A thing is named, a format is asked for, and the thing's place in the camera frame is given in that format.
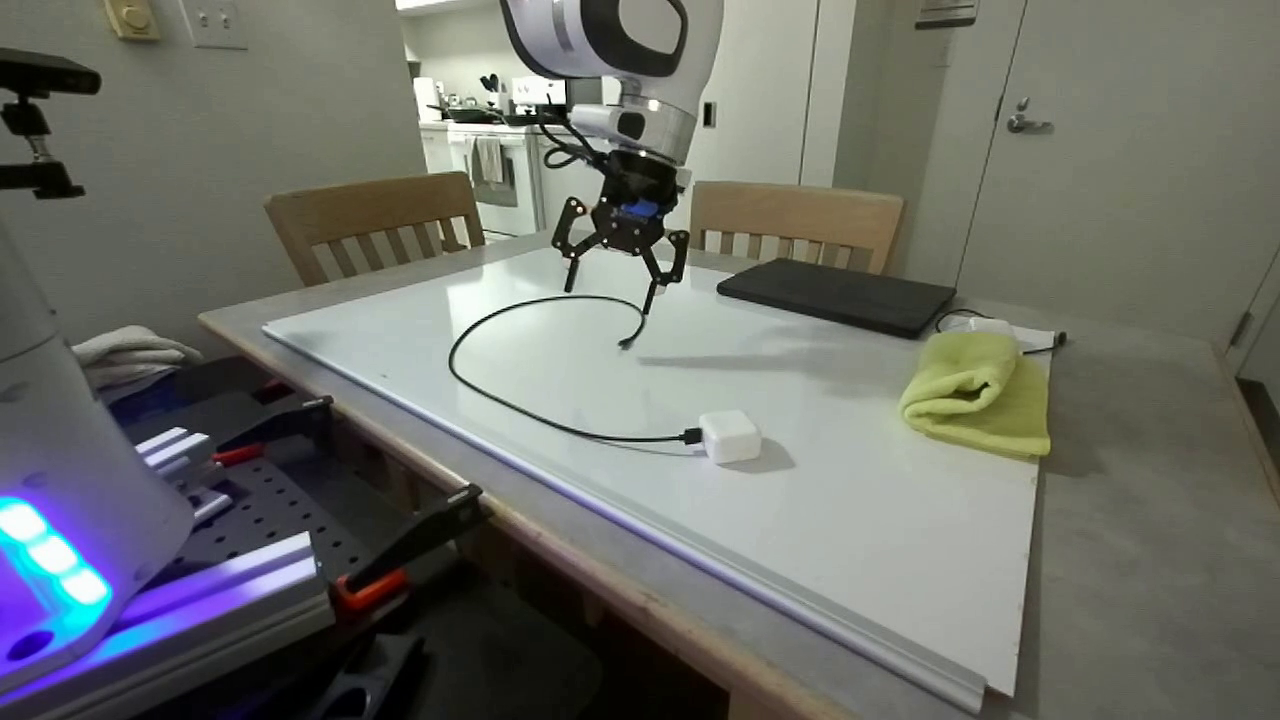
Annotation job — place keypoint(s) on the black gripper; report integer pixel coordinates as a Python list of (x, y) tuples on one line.
[(629, 202)]

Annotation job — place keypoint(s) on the white charger adapter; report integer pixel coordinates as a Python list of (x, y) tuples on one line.
[(731, 441)]

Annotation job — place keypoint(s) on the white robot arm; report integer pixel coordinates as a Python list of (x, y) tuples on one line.
[(533, 32)]

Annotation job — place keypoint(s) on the white kitchen oven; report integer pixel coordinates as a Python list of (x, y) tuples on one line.
[(462, 202)]

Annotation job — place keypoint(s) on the wooden slat-back chair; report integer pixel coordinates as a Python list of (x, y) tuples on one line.
[(802, 207), (374, 202)]

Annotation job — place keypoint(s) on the white closet doors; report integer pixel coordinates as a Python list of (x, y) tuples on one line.
[(773, 92)]

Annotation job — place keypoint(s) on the black closed laptop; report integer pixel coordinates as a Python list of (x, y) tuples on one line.
[(842, 298)]

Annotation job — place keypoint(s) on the large white board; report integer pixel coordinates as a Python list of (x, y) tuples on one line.
[(802, 532)]

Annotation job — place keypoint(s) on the small white object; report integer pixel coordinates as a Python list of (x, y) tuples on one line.
[(981, 324)]

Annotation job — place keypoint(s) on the yellow folded cloth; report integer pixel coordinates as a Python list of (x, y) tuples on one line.
[(981, 401)]

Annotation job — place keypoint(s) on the short aluminium extrusion pieces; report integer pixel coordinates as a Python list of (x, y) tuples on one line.
[(170, 447)]

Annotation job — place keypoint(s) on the white cloth bundle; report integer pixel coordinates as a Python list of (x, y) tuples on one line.
[(132, 353)]

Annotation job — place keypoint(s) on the grey room door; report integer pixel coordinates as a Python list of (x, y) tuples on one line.
[(1133, 172)]

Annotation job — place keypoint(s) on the white base with blue lights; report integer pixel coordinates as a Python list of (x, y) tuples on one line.
[(66, 464)]

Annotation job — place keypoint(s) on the small wall sign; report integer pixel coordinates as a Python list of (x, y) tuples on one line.
[(947, 13)]

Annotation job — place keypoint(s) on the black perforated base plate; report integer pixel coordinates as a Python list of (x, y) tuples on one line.
[(265, 505)]

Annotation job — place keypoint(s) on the white light switch plate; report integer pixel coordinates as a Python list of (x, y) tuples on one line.
[(215, 26)]

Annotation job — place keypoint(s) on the long aluminium extrusion rail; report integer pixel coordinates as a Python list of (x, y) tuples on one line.
[(224, 585)]

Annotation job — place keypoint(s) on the beige wall thermostat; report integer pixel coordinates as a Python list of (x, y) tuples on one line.
[(132, 18)]

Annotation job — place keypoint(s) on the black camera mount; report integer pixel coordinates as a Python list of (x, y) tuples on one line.
[(54, 73)]

